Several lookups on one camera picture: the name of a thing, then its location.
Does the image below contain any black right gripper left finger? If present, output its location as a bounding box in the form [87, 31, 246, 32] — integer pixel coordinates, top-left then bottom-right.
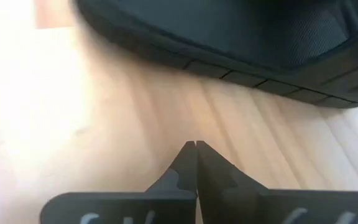
[144, 140, 198, 194]

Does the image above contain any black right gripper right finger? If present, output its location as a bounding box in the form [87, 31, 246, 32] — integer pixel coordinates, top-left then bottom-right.
[196, 140, 269, 224]

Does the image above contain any black slide sandal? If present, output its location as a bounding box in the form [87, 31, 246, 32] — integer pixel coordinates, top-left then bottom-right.
[73, 0, 358, 110]

